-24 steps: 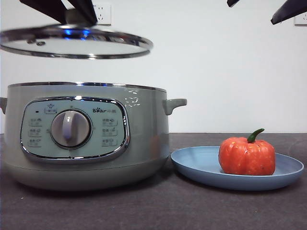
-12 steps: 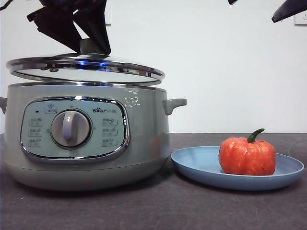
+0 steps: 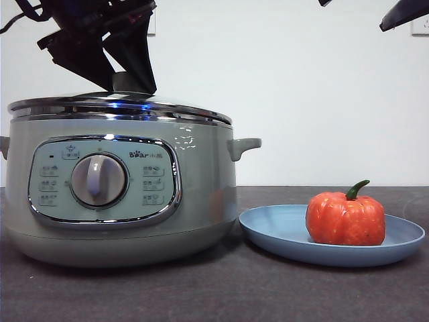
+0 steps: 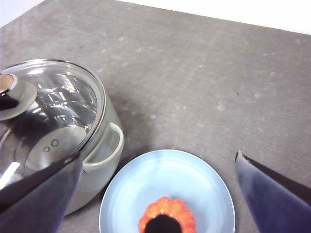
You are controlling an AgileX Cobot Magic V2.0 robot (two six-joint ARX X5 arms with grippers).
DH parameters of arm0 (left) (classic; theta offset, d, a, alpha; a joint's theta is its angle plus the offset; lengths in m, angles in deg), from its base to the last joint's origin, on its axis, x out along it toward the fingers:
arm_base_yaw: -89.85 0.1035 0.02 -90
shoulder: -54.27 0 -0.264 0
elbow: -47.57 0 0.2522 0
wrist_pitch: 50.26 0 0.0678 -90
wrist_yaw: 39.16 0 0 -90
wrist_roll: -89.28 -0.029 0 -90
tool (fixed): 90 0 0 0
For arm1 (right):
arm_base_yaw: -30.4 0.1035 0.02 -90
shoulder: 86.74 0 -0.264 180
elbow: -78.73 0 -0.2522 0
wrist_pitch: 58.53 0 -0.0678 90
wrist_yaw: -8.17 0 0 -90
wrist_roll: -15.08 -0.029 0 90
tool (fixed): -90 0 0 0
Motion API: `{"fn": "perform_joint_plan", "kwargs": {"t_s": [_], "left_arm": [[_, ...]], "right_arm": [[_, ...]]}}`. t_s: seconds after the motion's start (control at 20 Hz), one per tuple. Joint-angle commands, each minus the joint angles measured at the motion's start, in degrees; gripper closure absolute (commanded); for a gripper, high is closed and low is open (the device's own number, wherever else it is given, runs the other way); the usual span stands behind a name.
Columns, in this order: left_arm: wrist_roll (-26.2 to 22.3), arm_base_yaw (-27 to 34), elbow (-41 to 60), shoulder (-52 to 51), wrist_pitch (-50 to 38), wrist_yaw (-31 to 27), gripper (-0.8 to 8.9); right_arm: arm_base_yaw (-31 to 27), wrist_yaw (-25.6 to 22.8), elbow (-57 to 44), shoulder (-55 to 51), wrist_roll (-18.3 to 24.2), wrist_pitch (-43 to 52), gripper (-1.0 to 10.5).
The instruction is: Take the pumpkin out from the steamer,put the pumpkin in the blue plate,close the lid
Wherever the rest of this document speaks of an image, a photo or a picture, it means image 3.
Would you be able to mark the pale green electric steamer pot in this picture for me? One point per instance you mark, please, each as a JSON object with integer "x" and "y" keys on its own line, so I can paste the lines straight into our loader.
{"x": 201, "y": 188}

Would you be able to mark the orange pumpkin with green stem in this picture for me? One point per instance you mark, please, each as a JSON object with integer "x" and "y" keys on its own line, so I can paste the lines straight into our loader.
{"x": 345, "y": 218}

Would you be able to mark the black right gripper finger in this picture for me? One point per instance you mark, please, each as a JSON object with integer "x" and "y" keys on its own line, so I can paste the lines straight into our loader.
{"x": 405, "y": 13}
{"x": 326, "y": 2}

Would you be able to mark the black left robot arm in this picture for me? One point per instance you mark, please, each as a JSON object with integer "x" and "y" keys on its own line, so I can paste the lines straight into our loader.
{"x": 87, "y": 16}

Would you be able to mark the glass lid with green knob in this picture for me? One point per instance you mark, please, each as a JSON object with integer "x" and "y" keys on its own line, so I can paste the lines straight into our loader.
{"x": 167, "y": 112}

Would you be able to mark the white wall socket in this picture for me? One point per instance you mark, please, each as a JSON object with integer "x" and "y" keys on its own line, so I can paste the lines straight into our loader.
{"x": 421, "y": 28}
{"x": 152, "y": 28}

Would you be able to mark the blue round plate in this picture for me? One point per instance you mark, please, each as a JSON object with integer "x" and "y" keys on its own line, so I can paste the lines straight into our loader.
{"x": 275, "y": 231}

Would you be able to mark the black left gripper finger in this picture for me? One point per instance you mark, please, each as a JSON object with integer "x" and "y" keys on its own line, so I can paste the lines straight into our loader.
{"x": 137, "y": 50}
{"x": 95, "y": 65}

